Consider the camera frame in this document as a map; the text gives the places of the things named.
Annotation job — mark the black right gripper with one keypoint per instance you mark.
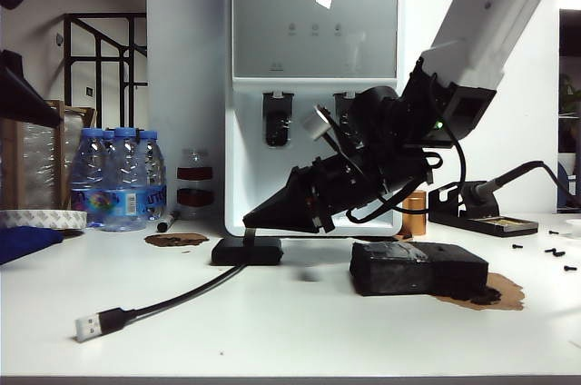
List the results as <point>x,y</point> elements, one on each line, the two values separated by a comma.
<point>363,185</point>

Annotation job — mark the silver USB flash drive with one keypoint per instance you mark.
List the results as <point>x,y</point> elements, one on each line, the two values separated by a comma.
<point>249,234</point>

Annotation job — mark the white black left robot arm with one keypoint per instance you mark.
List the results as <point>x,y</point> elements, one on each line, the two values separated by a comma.
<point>22,90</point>

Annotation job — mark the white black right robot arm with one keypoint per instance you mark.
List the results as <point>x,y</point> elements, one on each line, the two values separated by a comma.
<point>490,17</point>

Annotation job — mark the black USB hub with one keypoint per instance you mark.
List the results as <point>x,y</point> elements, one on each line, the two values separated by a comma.
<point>245,255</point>

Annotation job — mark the black sponge block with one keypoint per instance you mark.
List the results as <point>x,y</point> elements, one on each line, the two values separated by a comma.
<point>399,271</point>

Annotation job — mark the yellow cleaning sponge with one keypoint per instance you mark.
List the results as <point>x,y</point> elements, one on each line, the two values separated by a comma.
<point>505,221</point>

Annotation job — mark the white grey water dispenser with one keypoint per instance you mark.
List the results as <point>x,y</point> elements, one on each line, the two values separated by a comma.
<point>254,153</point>

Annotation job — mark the glass jar brown bands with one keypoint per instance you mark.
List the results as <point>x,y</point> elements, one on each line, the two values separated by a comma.
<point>195,162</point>

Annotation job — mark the black marker pen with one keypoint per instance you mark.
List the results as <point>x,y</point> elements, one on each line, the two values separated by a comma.
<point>167,221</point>

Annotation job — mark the clear water bottle blue cap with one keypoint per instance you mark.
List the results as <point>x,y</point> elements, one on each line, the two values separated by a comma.
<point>108,135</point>
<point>86,167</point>
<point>126,176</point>
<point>153,167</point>

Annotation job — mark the copper metal can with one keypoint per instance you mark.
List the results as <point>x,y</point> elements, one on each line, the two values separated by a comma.
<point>415,221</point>

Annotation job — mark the black soldering iron stand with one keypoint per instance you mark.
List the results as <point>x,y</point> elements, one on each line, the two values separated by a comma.
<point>445,217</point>

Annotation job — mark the white tape roll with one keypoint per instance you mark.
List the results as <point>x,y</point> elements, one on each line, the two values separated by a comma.
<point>41,220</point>

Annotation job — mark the wooden crate with plastic wrap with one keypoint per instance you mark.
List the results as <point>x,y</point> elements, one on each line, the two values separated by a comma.
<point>41,162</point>

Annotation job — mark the black metal railing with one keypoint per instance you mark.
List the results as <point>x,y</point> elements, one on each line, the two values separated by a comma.
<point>68,62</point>

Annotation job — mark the blue cloth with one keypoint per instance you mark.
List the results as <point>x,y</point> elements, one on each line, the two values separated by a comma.
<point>22,242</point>

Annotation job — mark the ceiling light panel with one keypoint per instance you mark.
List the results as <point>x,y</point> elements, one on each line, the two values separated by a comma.
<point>571,1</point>

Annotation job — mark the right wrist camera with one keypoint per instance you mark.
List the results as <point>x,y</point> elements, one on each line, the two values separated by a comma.
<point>313,124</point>

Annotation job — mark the wall switch plate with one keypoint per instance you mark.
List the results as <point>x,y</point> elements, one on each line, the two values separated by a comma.
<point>89,91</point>

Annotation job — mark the small round wall fixture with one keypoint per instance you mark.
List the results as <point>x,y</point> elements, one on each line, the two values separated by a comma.
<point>59,40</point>

